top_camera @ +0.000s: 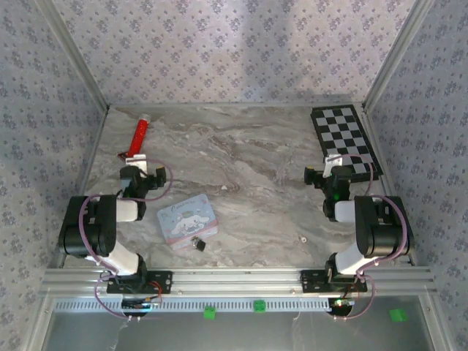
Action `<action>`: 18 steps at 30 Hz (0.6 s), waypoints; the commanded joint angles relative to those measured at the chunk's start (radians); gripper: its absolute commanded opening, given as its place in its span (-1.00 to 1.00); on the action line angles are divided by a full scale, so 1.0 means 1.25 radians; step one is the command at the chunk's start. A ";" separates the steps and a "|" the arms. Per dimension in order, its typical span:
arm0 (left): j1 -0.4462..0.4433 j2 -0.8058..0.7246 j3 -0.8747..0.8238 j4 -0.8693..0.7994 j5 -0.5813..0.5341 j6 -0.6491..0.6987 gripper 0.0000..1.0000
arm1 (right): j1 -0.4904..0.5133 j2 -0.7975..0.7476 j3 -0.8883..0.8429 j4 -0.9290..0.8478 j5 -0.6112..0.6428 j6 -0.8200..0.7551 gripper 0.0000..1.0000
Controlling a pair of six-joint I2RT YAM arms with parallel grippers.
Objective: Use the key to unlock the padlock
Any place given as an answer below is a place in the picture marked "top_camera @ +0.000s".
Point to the left aluminium corner post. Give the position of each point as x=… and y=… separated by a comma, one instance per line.
x=73, y=55

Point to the red glitter tube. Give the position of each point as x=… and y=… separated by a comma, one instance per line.
x=139, y=139

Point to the right aluminium side rail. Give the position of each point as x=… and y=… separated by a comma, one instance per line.
x=387, y=183

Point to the aluminium rear rail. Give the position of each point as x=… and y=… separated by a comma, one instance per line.
x=234, y=105

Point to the aluminium corner post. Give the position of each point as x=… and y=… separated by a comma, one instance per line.
x=398, y=55
x=73, y=55

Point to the aluminium side rail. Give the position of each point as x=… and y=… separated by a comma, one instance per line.
x=387, y=183
x=93, y=153

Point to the small dark red piece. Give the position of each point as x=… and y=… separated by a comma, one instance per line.
x=121, y=156

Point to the flat green block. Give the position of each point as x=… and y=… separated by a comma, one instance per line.
x=398, y=315

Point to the long aluminium base rail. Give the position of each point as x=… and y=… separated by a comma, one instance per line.
x=234, y=279

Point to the left aluminium side rail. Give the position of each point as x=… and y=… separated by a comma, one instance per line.
x=93, y=153

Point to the right aluminium corner post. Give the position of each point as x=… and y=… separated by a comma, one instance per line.
x=398, y=55

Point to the cartoon bunny tin box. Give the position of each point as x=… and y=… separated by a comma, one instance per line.
x=175, y=214

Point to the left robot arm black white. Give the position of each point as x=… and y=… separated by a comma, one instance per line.
x=87, y=234

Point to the small green block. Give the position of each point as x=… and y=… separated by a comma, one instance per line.
x=210, y=313
x=260, y=306

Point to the black grey chessboard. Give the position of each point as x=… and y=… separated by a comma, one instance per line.
x=340, y=128

